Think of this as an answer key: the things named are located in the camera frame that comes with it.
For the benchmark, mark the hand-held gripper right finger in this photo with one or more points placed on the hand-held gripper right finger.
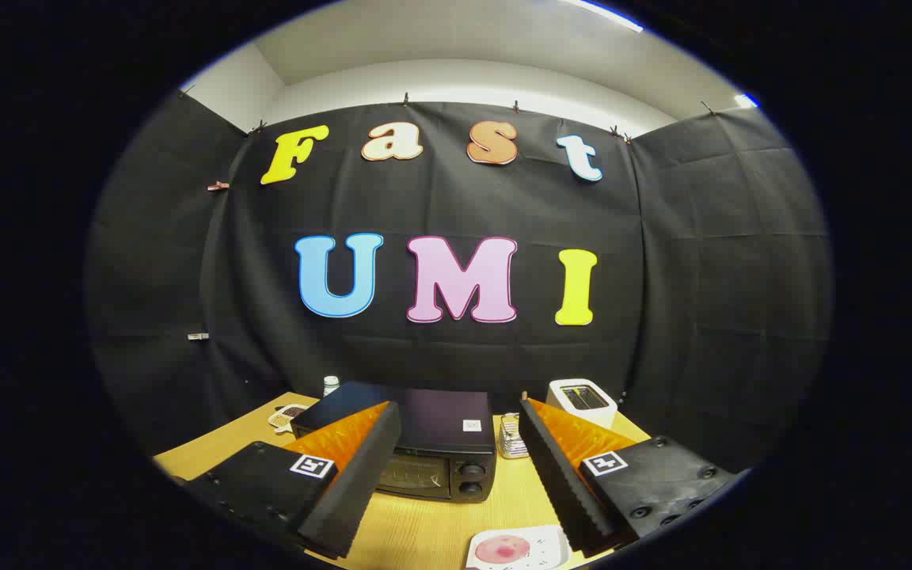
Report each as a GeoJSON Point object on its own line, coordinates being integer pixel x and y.
{"type": "Point", "coordinates": [563, 483]}

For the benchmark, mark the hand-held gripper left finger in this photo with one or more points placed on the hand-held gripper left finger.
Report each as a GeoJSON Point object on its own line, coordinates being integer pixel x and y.
{"type": "Point", "coordinates": [361, 475]}

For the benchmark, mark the white square plate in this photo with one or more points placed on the white square plate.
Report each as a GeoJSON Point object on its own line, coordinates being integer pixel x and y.
{"type": "Point", "coordinates": [547, 546]}

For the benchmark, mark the pink ham slice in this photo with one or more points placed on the pink ham slice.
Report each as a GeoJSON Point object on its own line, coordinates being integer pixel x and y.
{"type": "Point", "coordinates": [502, 549]}

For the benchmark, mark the black toaster oven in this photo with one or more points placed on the black toaster oven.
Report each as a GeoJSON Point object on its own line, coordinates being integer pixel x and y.
{"type": "Point", "coordinates": [432, 419]}

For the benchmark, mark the white toaster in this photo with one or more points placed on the white toaster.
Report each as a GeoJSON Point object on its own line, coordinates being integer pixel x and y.
{"type": "Point", "coordinates": [583, 400]}

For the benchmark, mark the small white dish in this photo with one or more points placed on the small white dish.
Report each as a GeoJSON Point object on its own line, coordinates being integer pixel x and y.
{"type": "Point", "coordinates": [288, 416]}

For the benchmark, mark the white capped bottle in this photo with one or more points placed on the white capped bottle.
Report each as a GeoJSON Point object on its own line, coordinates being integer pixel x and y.
{"type": "Point", "coordinates": [331, 386]}

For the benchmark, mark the black backdrop cloth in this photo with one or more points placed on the black backdrop cloth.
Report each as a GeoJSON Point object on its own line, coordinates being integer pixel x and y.
{"type": "Point", "coordinates": [456, 206]}

